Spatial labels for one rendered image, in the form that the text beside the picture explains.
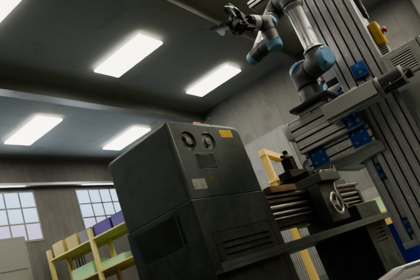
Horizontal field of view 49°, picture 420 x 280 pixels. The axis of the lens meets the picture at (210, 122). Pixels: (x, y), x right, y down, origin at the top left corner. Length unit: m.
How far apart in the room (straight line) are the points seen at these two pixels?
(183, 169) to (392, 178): 1.04
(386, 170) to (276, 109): 8.96
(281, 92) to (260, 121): 0.89
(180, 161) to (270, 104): 9.37
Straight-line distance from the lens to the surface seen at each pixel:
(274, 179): 6.86
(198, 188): 2.16
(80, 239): 10.24
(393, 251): 3.78
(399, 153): 2.49
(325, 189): 3.19
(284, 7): 2.59
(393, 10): 10.89
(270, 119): 11.41
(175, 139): 2.20
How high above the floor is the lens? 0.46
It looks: 19 degrees up
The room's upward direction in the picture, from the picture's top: 21 degrees counter-clockwise
